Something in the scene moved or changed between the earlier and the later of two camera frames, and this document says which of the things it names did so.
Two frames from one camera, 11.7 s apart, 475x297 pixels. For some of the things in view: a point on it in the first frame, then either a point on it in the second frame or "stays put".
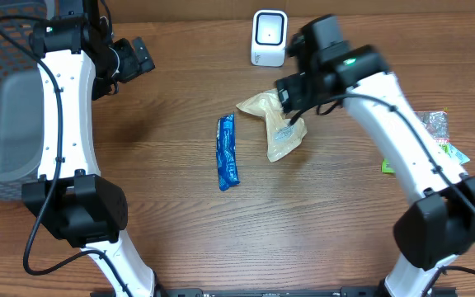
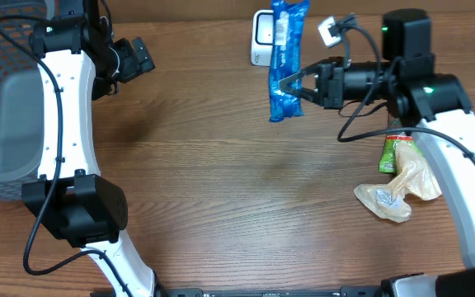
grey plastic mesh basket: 8,99 stays put
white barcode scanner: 269,38 stays put
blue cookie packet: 228,167 to 289,20
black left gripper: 134,68 stays put
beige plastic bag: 282,134 to 413,177
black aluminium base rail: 284,292 stays put
